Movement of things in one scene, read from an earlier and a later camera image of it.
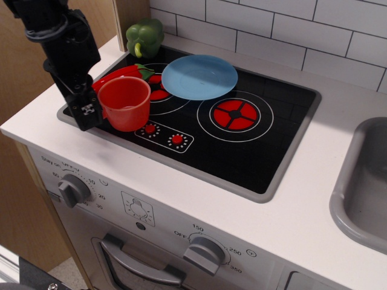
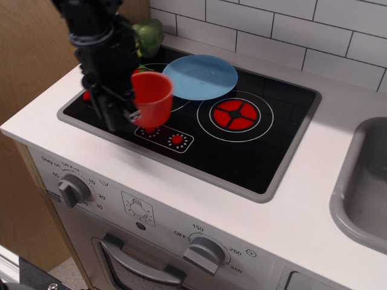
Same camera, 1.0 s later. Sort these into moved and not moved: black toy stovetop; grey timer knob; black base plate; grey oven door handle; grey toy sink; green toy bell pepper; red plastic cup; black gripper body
Moved: black gripper body; red plastic cup
Not moved: black base plate; grey oven door handle; black toy stovetop; grey timer knob; green toy bell pepper; grey toy sink
